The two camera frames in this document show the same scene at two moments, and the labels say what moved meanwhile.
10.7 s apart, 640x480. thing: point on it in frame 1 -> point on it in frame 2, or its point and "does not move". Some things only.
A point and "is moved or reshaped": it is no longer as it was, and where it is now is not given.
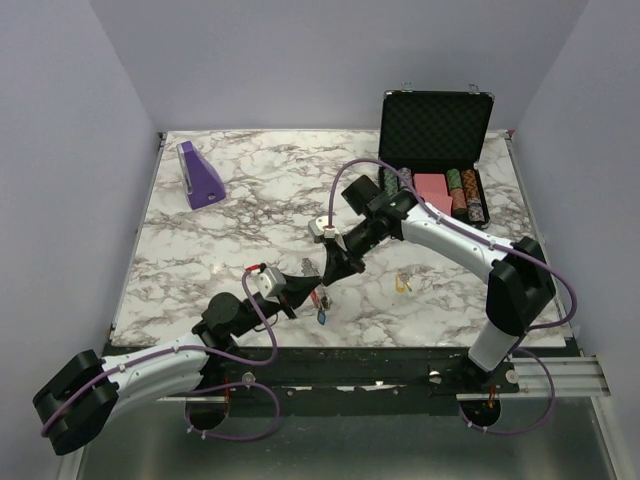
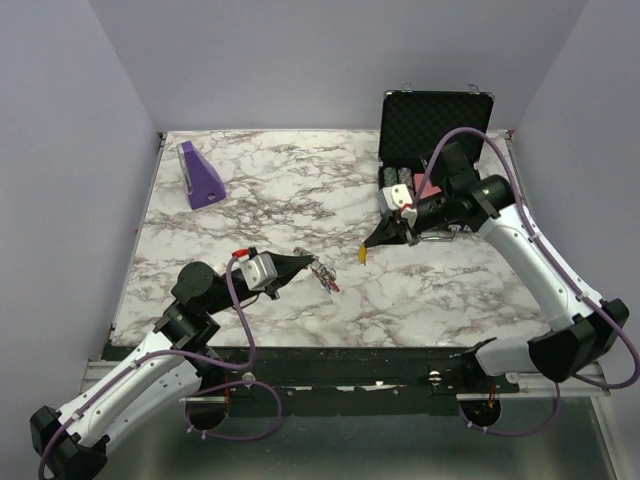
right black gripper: x=339 y=263 -> x=392 y=230
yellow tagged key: x=402 y=279 is moved or reshaped
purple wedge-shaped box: x=202 y=182 does not move
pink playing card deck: x=432 y=188 does not move
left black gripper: x=298 y=288 -> x=287 y=267
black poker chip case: x=433 y=140 does not move
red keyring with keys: x=321 y=298 -> x=326 y=274
